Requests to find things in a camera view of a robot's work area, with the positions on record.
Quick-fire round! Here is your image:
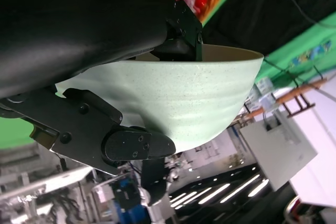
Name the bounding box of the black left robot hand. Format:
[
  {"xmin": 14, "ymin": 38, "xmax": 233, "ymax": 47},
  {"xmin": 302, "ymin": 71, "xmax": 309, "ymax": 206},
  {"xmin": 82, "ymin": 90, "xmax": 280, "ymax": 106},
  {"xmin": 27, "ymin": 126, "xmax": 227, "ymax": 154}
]
[{"xmin": 0, "ymin": 0, "xmax": 204, "ymax": 176}]

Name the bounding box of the grey round bowl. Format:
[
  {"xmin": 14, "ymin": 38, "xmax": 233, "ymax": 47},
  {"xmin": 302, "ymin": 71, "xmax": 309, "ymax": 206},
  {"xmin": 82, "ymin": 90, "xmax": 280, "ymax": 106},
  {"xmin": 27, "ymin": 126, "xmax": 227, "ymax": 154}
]
[{"xmin": 55, "ymin": 44, "xmax": 265, "ymax": 154}]

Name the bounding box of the black backdrop cloth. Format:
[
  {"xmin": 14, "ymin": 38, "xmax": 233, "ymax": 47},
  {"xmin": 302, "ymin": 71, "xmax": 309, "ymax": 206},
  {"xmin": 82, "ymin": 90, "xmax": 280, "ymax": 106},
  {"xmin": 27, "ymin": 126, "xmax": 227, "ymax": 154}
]
[{"xmin": 202, "ymin": 0, "xmax": 336, "ymax": 57}]

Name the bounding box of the green fabric sheet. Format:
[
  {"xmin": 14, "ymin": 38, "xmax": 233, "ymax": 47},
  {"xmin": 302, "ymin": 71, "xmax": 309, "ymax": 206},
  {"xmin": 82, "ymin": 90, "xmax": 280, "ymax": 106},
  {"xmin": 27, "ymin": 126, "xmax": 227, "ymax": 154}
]
[{"xmin": 251, "ymin": 11, "xmax": 336, "ymax": 88}]

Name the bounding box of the wooden desk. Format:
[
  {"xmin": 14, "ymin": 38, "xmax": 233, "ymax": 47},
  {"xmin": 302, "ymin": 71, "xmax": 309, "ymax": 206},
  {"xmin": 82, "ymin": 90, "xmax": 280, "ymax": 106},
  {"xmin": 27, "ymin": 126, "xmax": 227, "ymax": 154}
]
[{"xmin": 236, "ymin": 79, "xmax": 328, "ymax": 125}]

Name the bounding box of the white cabinet block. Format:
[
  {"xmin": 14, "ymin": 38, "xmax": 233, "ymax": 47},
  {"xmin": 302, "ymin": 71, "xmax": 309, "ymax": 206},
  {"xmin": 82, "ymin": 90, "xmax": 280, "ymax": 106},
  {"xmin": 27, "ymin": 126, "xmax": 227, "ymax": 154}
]
[{"xmin": 240, "ymin": 108, "xmax": 319, "ymax": 193}]

